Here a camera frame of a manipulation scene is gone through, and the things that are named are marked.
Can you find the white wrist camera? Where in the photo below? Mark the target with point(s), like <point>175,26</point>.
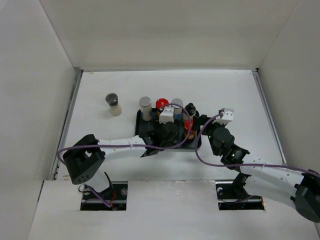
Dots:
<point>167,115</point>
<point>226,115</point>

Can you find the grey lid salt shaker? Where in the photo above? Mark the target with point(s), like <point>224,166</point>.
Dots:
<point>113,102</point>

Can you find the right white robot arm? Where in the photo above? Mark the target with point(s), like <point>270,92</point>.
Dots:
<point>295,187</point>

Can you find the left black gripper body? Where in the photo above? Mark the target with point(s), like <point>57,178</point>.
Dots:
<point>157,127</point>

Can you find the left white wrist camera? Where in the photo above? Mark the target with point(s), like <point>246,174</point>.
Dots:
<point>167,115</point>

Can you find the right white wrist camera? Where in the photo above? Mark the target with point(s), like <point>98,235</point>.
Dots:
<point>226,115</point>

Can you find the black cap white bottle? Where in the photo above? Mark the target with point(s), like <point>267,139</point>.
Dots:
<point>191,110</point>

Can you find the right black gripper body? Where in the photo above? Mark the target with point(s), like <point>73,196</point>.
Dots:
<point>209,131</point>

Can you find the silver lid blue jar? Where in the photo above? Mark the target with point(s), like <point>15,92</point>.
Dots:
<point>145,104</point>

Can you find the black plastic tray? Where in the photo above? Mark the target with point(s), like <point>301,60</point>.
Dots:
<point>142,127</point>

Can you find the red lid jar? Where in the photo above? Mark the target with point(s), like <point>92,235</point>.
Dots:
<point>189,134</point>
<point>159,105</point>

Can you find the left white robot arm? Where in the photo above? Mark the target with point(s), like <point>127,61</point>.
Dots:
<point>84,159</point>

